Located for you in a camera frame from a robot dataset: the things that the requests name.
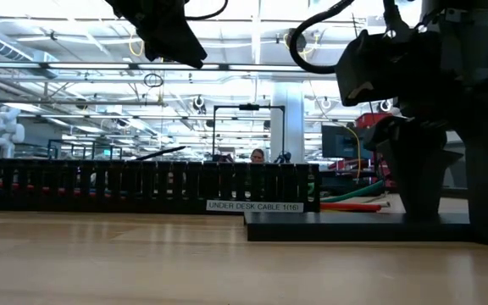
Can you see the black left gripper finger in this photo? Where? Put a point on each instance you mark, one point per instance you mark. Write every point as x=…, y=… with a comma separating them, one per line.
x=176, y=46

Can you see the black raceway cover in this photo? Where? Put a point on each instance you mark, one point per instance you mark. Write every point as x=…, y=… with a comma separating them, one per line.
x=354, y=226

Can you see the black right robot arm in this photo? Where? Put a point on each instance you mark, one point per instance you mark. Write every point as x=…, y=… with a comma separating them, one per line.
x=473, y=4

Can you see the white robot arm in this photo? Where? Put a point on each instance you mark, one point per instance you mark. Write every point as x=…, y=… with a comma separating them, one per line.
x=4, y=131

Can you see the grey office chair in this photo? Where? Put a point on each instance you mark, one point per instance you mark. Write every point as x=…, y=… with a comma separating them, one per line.
x=456, y=169

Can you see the red bin stack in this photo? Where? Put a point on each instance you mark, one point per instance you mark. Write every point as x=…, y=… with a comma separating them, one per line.
x=379, y=169

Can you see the red storage bin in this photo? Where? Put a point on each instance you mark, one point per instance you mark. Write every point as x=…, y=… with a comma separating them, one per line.
x=371, y=120

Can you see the dark monitor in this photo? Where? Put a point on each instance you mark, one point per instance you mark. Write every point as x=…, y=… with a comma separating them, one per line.
x=341, y=142

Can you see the person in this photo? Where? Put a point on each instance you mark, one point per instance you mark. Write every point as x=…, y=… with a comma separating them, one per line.
x=257, y=156

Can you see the black workstation railing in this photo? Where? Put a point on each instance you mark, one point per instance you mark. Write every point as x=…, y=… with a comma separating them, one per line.
x=72, y=146

